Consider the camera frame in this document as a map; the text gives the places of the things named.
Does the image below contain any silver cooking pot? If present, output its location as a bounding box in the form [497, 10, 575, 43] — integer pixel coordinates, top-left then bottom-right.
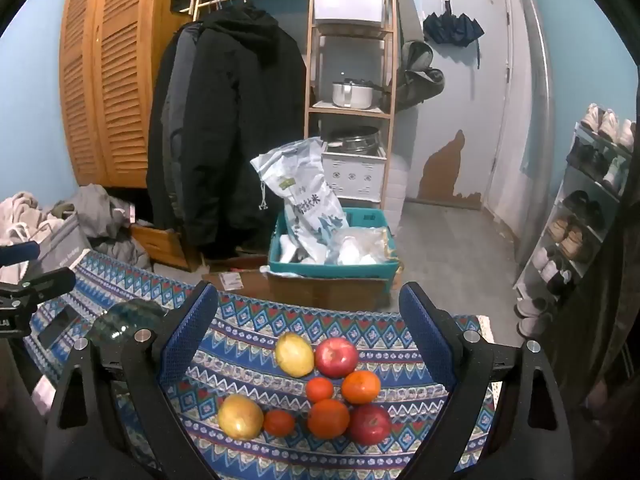
[332, 80, 374, 110]

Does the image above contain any wooden drawer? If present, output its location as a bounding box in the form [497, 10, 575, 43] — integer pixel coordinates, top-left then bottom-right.
[129, 222, 203, 273]

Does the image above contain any white printed rice bag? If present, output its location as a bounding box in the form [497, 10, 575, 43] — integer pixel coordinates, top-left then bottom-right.
[250, 137, 350, 264]

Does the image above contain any white shoe rack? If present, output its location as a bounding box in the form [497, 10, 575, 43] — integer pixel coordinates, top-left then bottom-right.
[514, 120, 637, 313]

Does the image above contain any white plastic storage bin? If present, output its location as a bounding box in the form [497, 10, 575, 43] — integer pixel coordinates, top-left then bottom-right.
[313, 0, 387, 24]

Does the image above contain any brown cardboard box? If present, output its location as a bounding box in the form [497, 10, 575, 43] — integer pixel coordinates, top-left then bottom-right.
[261, 267, 397, 312]

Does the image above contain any small labelled cardboard box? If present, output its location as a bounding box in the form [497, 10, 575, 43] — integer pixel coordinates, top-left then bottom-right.
[202, 269, 268, 292]

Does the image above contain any yellow apple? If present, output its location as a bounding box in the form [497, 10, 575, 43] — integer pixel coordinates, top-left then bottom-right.
[218, 394, 265, 441]

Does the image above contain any grey-green backpack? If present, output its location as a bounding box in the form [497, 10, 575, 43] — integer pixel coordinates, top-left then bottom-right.
[399, 40, 446, 109]

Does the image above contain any shoe rack with shoes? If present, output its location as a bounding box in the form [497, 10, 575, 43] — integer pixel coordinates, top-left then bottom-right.
[516, 103, 639, 337]

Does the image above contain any black smartphone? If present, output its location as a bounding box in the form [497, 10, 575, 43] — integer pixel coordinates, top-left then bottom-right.
[37, 305, 81, 348]

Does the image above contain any dark blue umbrella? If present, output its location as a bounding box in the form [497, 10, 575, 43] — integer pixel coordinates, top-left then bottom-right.
[422, 0, 485, 69]

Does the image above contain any black hanging jacket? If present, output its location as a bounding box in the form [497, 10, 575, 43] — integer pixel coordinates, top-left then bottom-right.
[146, 5, 308, 261]

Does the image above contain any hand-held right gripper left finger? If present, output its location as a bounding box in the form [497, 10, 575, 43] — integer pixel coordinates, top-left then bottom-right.
[42, 280, 221, 480]

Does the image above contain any clear plastic bag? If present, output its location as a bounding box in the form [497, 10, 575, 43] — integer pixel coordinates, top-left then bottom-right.
[325, 226, 397, 265]

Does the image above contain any white fleece cloth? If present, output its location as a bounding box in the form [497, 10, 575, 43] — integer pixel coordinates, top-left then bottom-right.
[0, 191, 61, 281]

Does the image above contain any red apple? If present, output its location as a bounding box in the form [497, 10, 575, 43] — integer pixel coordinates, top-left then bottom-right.
[348, 404, 392, 446]
[314, 337, 360, 379]

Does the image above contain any clear glass bowl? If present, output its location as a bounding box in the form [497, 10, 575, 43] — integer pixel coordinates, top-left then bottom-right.
[87, 299, 168, 356]

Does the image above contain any grey fabric bag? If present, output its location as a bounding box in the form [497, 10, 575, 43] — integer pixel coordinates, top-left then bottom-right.
[35, 212, 93, 276]

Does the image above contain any large orange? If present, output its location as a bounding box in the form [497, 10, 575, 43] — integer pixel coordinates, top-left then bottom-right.
[307, 398, 351, 439]
[341, 370, 381, 405]

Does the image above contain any white door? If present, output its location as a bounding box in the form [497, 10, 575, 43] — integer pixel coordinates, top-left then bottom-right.
[417, 0, 516, 211]

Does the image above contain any wooden louvered wardrobe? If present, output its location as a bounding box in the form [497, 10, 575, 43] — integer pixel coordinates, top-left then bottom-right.
[58, 0, 193, 190]

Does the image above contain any teal storage box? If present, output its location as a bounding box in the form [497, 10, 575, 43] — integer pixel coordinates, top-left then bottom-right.
[267, 207, 401, 279]

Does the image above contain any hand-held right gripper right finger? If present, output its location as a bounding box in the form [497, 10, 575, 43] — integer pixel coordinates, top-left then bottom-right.
[398, 281, 576, 480]

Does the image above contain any wooden shelf rack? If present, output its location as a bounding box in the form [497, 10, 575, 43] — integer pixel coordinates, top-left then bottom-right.
[302, 0, 401, 211]

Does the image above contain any blue patterned blanket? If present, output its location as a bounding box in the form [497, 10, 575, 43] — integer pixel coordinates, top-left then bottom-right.
[22, 252, 501, 480]

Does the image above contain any metal steamer pot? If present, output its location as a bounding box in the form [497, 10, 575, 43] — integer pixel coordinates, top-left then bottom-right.
[324, 126, 381, 155]

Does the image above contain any small orange tangerine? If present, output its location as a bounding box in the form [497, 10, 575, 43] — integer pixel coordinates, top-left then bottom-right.
[263, 409, 296, 437]
[305, 377, 335, 404]

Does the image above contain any white patterned crate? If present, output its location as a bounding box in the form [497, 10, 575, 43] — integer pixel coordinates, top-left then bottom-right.
[321, 152, 387, 202]

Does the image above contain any grey hanging jacket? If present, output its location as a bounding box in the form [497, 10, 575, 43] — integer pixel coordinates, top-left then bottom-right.
[159, 22, 203, 201]

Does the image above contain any grey metal pipe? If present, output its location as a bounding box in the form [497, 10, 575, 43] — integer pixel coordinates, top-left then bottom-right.
[510, 0, 556, 261]

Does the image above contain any grey crumpled clothing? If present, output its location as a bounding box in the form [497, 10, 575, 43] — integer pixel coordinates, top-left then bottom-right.
[72, 184, 153, 271]

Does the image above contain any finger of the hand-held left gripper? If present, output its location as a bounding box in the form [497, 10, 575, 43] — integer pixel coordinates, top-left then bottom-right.
[0, 241, 41, 267]
[0, 267, 77, 307]

